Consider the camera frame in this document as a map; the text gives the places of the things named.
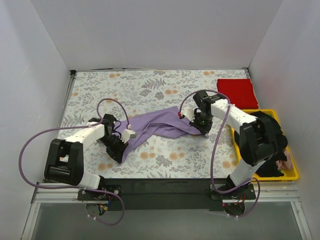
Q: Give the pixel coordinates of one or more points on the folded red t shirt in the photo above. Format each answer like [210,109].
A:
[240,92]

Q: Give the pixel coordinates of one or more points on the yellow plastic tray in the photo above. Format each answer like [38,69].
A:
[288,175]

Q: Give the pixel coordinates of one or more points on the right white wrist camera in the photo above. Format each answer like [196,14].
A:
[188,113]

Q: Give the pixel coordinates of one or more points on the black clothes pile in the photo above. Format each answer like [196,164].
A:
[277,140]

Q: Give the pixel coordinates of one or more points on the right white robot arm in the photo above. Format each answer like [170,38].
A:
[219,106]

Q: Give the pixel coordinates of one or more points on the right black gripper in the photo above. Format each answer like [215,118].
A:
[200,125]

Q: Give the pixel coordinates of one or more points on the lavender t shirt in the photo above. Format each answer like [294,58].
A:
[163,123]

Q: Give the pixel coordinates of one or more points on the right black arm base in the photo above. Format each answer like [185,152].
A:
[245,192]

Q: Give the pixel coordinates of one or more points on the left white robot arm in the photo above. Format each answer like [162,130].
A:
[65,159]

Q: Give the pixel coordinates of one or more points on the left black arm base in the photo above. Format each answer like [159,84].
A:
[89,195]

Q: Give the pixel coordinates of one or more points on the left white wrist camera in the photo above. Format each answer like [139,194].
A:
[128,134]

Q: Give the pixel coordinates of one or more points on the floral patterned table mat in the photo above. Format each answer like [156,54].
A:
[130,93]

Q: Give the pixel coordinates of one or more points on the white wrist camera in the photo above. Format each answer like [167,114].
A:
[188,113]
[128,134]

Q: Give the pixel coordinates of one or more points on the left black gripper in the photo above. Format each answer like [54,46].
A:
[116,148]

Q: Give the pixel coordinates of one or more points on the pink garment in tray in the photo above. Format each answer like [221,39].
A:
[284,161]

